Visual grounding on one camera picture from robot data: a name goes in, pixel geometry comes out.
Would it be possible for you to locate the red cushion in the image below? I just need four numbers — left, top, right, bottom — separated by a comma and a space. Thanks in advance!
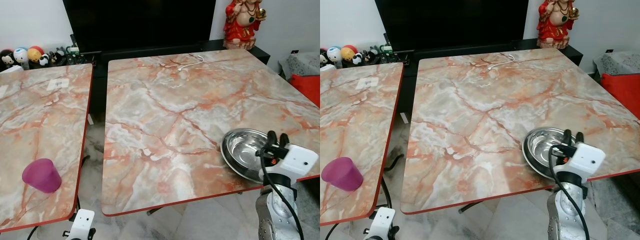
289, 73, 321, 109
599, 72, 640, 120

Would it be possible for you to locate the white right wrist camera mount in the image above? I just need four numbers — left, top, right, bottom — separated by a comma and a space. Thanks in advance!
269, 144, 320, 182
561, 142, 607, 182

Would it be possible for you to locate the thin white cable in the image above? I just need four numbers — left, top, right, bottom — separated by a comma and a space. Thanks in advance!
487, 53, 516, 71
177, 54, 206, 72

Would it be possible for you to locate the white paper label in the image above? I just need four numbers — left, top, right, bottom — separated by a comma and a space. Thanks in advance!
355, 77, 380, 91
46, 78, 70, 92

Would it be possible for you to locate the orange yellow round figurine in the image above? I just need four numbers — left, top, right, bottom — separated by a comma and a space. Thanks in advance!
27, 46, 45, 66
340, 44, 358, 65

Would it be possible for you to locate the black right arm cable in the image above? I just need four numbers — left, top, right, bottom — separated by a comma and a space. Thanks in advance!
548, 144, 592, 240
256, 148, 305, 240

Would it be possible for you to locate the grey patterned cloth seat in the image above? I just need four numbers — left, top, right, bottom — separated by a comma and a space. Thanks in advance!
593, 51, 640, 78
278, 52, 321, 82

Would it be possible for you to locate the black flat screen television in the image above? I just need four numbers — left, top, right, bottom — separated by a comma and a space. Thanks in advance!
62, 0, 217, 54
374, 0, 530, 52

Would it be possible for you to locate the white blue round figurine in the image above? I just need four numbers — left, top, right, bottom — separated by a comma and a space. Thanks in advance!
13, 47, 30, 70
326, 46, 343, 68

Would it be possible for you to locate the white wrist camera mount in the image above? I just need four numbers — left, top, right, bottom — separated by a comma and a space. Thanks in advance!
67, 209, 96, 240
561, 142, 607, 182
269, 144, 320, 182
369, 206, 397, 240

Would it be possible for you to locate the round stainless steel bowl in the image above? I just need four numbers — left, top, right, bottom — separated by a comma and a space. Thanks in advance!
220, 128, 275, 184
522, 127, 571, 181

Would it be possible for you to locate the purple plastic cup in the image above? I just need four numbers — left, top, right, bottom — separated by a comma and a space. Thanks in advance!
321, 156, 364, 192
21, 158, 62, 194

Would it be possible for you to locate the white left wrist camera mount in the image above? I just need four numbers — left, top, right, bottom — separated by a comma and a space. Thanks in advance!
369, 206, 397, 240
67, 209, 96, 240

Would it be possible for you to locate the red laughing buddha statue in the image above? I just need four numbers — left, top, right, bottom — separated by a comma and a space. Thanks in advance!
537, 0, 581, 50
222, 0, 268, 50

